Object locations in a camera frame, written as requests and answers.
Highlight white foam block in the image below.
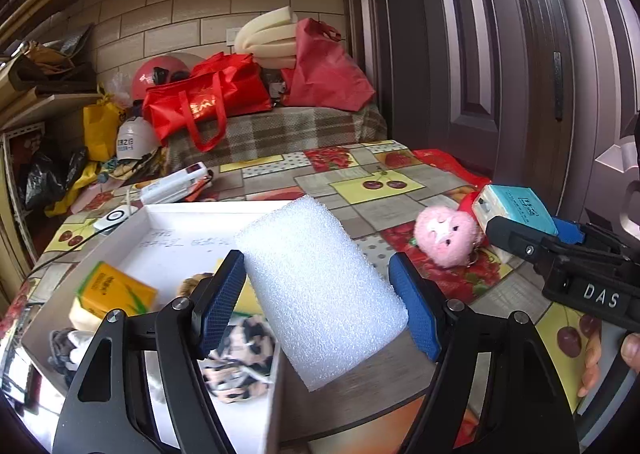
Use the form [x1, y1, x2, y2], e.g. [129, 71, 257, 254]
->
[234, 194, 410, 392]

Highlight black white plush toy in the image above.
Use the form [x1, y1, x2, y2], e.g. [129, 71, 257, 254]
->
[48, 328, 96, 385]

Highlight black cable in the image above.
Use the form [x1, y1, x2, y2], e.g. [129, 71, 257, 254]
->
[20, 229, 108, 295]

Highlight dark brown door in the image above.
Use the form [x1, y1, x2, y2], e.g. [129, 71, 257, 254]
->
[340, 0, 640, 255]

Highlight red helmet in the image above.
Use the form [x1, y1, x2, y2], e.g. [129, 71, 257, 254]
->
[129, 54, 193, 102]

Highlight white helmet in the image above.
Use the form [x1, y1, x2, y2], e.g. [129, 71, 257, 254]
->
[116, 116, 161, 162]

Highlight yellow juice carton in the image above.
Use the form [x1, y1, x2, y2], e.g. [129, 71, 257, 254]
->
[75, 261, 158, 319]

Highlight pink plush toy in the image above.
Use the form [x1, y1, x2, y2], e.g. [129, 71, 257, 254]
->
[413, 206, 483, 269]

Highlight plaid blanket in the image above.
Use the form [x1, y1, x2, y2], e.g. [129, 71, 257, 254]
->
[165, 104, 388, 169]

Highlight person's right hand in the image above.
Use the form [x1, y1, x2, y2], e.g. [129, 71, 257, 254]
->
[577, 326, 640, 399]

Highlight brown braided knot ball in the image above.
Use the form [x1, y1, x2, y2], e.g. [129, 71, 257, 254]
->
[177, 273, 216, 302]

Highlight dark door handle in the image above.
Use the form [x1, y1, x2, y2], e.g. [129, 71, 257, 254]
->
[552, 51, 565, 122]

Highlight red tote bag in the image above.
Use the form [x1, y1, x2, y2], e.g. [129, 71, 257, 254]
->
[142, 52, 273, 153]

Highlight brown paper bags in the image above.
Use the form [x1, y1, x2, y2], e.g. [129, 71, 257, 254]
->
[7, 24, 96, 84]

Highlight pale yellow sponge block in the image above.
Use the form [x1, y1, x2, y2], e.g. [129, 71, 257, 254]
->
[69, 296, 108, 332]

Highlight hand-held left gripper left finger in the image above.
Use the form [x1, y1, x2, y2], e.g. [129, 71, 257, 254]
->
[52, 250, 247, 454]

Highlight metal shelf rack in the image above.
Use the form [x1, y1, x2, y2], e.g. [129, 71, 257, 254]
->
[0, 88, 101, 275]

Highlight black plastic bag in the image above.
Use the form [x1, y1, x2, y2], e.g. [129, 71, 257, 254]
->
[22, 146, 90, 212]

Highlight clear plastic bag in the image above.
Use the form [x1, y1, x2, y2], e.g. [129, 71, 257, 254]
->
[102, 71, 133, 107]

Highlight red plastic bag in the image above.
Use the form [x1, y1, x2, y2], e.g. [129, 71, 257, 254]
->
[412, 149, 493, 189]

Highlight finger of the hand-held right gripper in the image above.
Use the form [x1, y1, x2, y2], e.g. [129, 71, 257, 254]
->
[486, 215, 601, 279]
[552, 217, 633, 259]

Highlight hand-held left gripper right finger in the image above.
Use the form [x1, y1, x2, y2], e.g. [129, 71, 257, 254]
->
[389, 253, 581, 454]

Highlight white round charger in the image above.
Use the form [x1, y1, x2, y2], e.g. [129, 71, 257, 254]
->
[92, 210, 132, 235]

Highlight yellow plastic wrap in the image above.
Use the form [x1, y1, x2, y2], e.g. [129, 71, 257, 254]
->
[45, 159, 101, 217]

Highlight white shallow box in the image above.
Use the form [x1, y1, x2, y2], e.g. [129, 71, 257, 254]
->
[20, 200, 301, 454]

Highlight blue tissue pack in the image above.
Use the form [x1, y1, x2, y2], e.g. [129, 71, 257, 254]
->
[471, 184, 559, 265]

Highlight cream foam roll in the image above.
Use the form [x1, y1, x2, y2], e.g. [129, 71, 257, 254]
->
[234, 6, 301, 69]

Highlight yellow shopping bag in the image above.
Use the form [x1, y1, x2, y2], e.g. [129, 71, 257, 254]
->
[82, 88, 123, 162]

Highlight leopard print scrunchie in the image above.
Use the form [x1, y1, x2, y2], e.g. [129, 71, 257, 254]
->
[200, 314, 278, 405]

